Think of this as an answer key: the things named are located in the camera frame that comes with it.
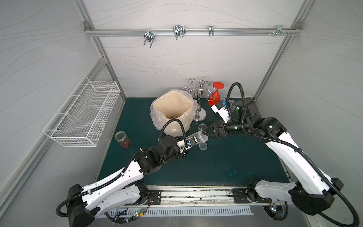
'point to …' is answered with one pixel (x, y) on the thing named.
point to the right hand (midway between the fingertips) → (207, 128)
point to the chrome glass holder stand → (201, 114)
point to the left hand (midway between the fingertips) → (185, 140)
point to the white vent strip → (137, 211)
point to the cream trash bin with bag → (173, 104)
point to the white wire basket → (81, 120)
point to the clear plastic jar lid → (203, 146)
